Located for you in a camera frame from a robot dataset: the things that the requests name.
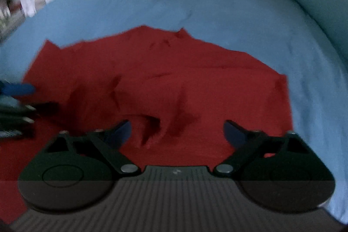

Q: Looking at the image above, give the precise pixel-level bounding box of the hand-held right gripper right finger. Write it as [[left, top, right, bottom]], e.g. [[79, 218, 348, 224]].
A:
[[213, 120, 309, 175]]

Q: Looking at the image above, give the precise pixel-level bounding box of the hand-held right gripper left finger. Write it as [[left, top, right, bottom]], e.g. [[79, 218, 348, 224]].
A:
[[48, 120, 141, 174]]

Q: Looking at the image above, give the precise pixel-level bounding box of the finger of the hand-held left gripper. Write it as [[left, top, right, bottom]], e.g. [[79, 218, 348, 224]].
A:
[[0, 102, 59, 139], [0, 81, 36, 97]]

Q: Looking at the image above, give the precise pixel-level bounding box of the red cloth garment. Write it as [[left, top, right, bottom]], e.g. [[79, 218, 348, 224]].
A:
[[0, 26, 294, 224]]

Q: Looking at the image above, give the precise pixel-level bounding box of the teal bolster pillow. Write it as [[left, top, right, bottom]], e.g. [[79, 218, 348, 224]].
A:
[[281, 0, 348, 64]]

